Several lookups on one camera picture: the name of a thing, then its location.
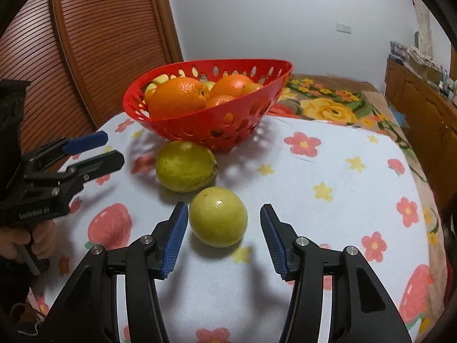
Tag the person's left forearm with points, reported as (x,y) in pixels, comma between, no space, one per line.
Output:
(14,289)

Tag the medium tangerine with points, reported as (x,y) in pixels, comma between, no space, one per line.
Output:
(219,102)

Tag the brown louvered wooden door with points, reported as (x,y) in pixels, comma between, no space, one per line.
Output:
(35,60)
(114,25)

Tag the person's left hand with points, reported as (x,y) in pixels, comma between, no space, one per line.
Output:
(10,239)

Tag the yellow-green lemon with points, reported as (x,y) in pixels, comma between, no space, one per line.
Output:
(217,216)
(152,86)
(210,85)
(184,166)

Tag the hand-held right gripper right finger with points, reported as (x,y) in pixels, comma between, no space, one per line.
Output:
(273,239)

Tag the brown wooden cabinet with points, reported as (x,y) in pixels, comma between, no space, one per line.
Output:
(421,114)

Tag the large orange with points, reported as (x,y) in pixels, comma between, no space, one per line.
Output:
(176,96)
(230,85)

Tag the white wall switch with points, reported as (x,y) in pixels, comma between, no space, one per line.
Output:
(344,28)

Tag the red perforated plastic basket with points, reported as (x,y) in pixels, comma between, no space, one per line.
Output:
(185,125)

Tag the white floral cloth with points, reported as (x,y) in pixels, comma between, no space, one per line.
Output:
(321,221)

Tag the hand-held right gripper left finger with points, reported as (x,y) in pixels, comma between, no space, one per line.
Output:
(175,239)

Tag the dark patterned box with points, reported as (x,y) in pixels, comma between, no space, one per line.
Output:
(398,50)

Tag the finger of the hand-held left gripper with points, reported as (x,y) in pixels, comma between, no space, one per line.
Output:
(85,143)
(103,162)

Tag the brown cardboard box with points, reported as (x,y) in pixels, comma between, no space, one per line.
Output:
(425,68)

